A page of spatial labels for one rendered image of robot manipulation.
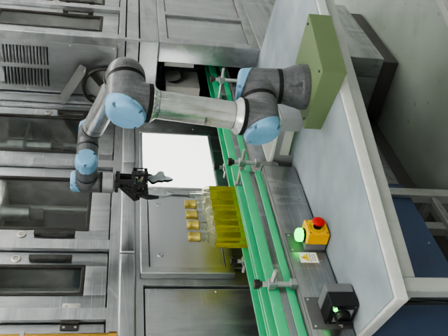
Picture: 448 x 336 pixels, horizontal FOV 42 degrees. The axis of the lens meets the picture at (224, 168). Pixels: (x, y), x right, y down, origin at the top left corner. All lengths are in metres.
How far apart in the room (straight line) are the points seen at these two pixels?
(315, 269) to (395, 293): 0.40
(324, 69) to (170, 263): 0.88
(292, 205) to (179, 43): 1.14
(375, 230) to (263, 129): 0.46
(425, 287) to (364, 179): 0.32
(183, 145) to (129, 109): 1.07
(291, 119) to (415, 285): 0.85
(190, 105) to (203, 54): 1.16
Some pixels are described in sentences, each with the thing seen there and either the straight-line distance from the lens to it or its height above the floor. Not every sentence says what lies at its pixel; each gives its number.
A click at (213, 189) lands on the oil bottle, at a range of 2.23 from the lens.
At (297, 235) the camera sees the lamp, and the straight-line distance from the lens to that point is 1.85.
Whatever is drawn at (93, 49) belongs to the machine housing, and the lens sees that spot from 2.87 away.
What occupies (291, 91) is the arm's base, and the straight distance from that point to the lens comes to 1.88.
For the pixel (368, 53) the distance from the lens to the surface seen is 3.12.
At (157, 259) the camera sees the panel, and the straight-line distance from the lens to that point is 2.14.
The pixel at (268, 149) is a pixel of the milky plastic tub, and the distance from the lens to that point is 2.33.
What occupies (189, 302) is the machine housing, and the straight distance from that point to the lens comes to 2.06.
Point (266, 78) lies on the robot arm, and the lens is 1.87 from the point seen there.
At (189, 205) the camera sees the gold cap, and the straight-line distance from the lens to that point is 2.17.
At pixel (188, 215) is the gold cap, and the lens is 2.12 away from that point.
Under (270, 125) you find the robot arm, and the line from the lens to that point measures 1.76.
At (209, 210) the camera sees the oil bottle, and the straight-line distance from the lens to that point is 2.13.
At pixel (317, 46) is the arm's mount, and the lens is 1.85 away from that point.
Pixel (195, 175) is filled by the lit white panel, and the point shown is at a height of 1.08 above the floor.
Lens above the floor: 1.42
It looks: 10 degrees down
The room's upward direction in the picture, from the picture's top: 88 degrees counter-clockwise
